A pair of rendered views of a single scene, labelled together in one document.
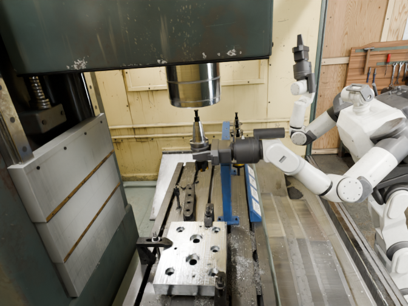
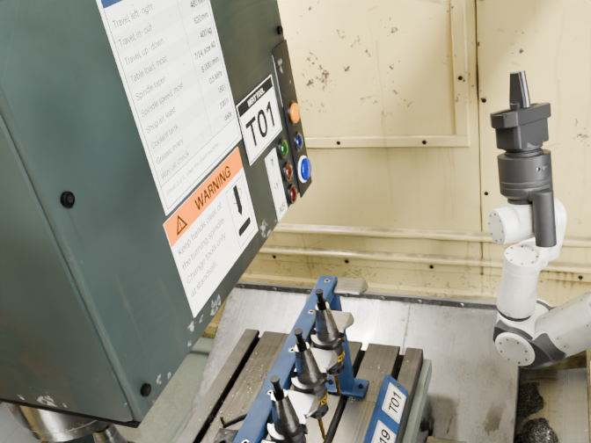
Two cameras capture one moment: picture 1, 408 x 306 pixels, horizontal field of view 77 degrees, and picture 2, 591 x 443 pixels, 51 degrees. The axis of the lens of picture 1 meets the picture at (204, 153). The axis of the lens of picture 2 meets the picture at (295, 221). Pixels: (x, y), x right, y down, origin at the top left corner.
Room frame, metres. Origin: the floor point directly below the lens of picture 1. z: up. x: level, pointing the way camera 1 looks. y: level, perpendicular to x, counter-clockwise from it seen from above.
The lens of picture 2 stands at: (0.32, -0.45, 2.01)
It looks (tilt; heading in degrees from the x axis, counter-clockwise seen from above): 30 degrees down; 19
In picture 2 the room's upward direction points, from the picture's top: 11 degrees counter-clockwise
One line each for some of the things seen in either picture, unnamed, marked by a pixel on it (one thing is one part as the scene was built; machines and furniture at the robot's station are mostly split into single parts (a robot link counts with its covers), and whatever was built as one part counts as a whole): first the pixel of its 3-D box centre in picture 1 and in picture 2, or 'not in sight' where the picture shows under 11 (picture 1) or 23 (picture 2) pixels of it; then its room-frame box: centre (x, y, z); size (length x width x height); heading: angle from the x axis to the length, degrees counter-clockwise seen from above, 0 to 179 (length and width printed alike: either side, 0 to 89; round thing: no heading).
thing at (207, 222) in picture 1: (209, 219); not in sight; (0.86, 0.00, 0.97); 0.13 x 0.03 x 0.15; 173
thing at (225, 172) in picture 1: (226, 193); not in sight; (0.92, -0.08, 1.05); 0.10 x 0.05 x 0.30; 83
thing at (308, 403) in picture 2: not in sight; (299, 403); (1.03, -0.15, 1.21); 0.07 x 0.05 x 0.01; 83
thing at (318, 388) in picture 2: not in sight; (310, 380); (1.08, -0.16, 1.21); 0.06 x 0.06 x 0.03
